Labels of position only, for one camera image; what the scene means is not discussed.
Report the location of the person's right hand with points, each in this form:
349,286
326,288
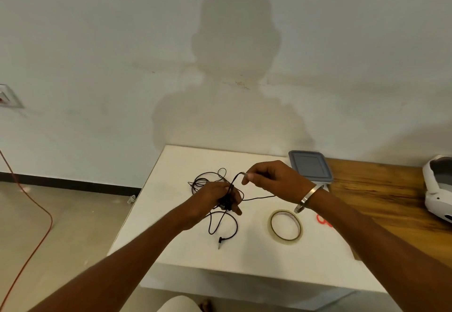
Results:
280,181

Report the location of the person's left hand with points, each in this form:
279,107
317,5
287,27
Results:
206,200

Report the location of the person's left fingers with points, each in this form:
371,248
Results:
229,195

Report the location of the person's right thumb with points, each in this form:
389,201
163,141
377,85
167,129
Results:
251,179

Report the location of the person's left forearm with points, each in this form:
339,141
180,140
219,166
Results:
116,269

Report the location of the person's right forearm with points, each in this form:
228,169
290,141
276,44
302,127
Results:
381,251

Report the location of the container with grey lid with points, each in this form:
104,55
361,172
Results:
310,167

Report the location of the clear adhesive tape roll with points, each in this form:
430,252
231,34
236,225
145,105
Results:
286,241

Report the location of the red rubber band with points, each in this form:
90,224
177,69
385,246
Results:
320,220

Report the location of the small clear plastic scrap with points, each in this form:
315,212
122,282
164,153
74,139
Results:
131,199

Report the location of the person's white trouser knee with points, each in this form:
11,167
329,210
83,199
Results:
178,304

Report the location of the white headset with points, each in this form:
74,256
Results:
438,198

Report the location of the white wall socket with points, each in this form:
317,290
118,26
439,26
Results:
9,97

